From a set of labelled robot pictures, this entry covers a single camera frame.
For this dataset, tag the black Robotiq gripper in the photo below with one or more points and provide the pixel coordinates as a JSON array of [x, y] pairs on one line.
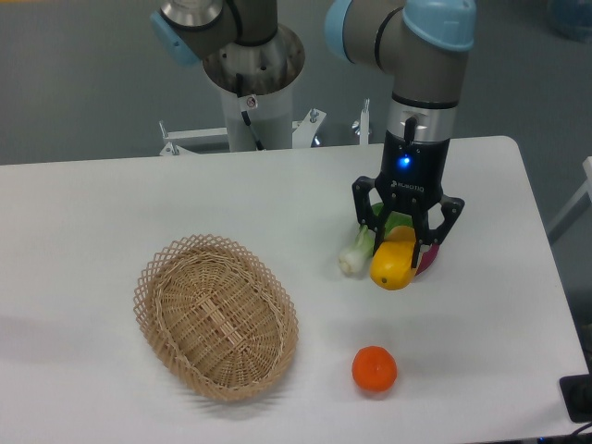
[[409, 183]]

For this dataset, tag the yellow mango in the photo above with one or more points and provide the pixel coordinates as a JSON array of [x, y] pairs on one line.
[[391, 266]]

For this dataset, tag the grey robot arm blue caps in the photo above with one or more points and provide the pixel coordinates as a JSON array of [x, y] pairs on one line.
[[423, 45]]

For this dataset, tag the woven wicker basket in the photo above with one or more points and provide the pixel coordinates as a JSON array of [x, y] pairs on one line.
[[216, 317]]

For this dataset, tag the magenta purple vegetable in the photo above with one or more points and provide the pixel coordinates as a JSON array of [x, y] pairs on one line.
[[427, 259]]

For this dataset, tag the green white bok choy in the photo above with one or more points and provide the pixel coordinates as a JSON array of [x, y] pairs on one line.
[[399, 229]]

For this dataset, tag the orange tangerine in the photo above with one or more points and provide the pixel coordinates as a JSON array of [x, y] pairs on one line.
[[374, 369]]

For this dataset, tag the black device at table edge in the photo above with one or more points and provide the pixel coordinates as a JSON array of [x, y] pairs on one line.
[[576, 392]]

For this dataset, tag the blue object top right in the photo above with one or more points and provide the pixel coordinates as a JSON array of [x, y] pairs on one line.
[[571, 18]]

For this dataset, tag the white metal base frame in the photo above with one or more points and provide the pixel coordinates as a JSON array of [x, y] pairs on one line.
[[305, 133]]

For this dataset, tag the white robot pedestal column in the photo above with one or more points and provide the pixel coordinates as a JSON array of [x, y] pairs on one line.
[[267, 116]]

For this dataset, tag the white frame at right edge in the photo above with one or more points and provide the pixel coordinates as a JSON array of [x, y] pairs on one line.
[[575, 207]]

